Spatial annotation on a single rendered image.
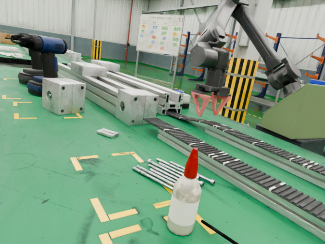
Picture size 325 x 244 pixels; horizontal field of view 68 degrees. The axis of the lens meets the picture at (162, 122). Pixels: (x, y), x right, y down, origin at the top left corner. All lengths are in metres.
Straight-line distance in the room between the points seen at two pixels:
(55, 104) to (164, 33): 6.01
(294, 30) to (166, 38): 4.64
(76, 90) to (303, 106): 0.76
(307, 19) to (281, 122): 8.53
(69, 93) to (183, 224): 0.57
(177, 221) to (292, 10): 9.55
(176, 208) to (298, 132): 0.73
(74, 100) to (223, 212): 0.57
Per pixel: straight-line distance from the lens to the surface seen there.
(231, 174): 0.50
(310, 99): 0.98
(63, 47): 1.05
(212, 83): 0.76
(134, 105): 0.72
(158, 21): 6.88
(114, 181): 0.44
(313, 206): 0.45
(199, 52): 0.71
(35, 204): 0.39
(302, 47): 9.25
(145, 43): 7.08
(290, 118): 0.97
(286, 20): 9.78
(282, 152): 0.67
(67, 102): 0.79
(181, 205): 0.32
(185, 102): 1.09
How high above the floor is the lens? 1.01
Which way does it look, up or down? 16 degrees down
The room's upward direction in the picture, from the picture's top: 9 degrees clockwise
